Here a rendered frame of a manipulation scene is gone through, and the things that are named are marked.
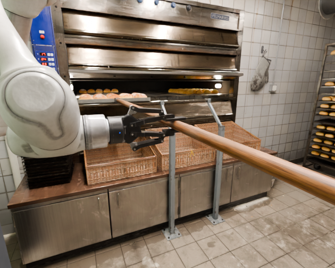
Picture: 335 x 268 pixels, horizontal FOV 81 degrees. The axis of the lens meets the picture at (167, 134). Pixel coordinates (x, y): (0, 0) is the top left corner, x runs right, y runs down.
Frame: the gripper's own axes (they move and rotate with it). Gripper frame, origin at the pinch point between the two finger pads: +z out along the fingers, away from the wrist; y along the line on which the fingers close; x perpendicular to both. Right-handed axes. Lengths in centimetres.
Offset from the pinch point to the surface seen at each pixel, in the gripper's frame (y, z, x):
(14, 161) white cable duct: 52, -79, -138
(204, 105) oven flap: 13, 109, -139
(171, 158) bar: 46, 37, -78
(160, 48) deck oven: -45, 53, -139
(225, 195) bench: 98, 102, -83
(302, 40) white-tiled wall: -70, 262, -135
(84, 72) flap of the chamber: -20, -19, -124
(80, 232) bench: 95, -34, -85
